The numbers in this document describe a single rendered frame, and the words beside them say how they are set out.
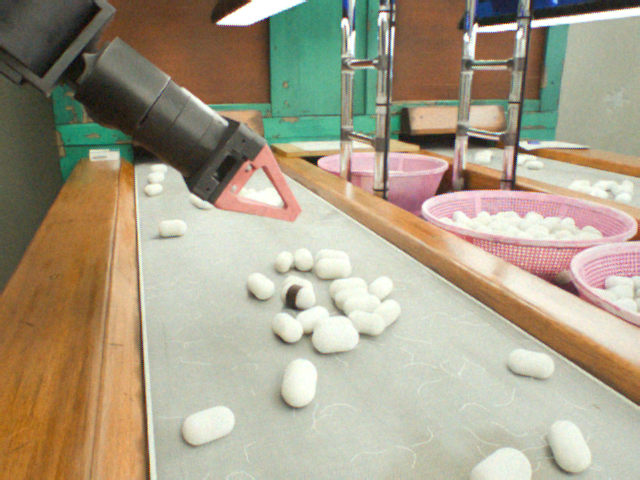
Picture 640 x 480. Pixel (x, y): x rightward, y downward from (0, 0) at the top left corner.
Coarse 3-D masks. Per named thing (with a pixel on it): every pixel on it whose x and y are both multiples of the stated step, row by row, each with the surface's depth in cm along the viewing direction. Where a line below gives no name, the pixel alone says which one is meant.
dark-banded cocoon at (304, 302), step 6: (288, 288) 49; (306, 288) 48; (282, 294) 49; (300, 294) 48; (306, 294) 48; (312, 294) 48; (282, 300) 49; (300, 300) 48; (306, 300) 48; (312, 300) 48; (300, 306) 48; (306, 306) 48
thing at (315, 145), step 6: (294, 144) 130; (300, 144) 130; (306, 144) 130; (312, 144) 130; (318, 144) 130; (324, 144) 130; (330, 144) 130; (336, 144) 130; (354, 144) 130; (360, 144) 130
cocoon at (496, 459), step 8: (504, 448) 28; (512, 448) 28; (496, 456) 27; (504, 456) 27; (512, 456) 27; (520, 456) 27; (480, 464) 27; (488, 464) 26; (496, 464) 26; (504, 464) 26; (512, 464) 26; (520, 464) 27; (528, 464) 27; (472, 472) 27; (480, 472) 26; (488, 472) 26; (496, 472) 26; (504, 472) 26; (512, 472) 26; (520, 472) 26; (528, 472) 27
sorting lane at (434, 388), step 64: (256, 192) 96; (192, 256) 63; (256, 256) 63; (384, 256) 63; (192, 320) 47; (256, 320) 47; (448, 320) 47; (192, 384) 37; (256, 384) 37; (320, 384) 37; (384, 384) 37; (448, 384) 37; (512, 384) 37; (576, 384) 37; (192, 448) 31; (256, 448) 31; (320, 448) 31; (384, 448) 31; (448, 448) 31
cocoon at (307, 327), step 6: (318, 306) 45; (306, 312) 44; (312, 312) 44; (318, 312) 44; (324, 312) 44; (300, 318) 43; (306, 318) 43; (312, 318) 43; (318, 318) 44; (306, 324) 43; (312, 324) 43; (306, 330) 43; (312, 330) 44
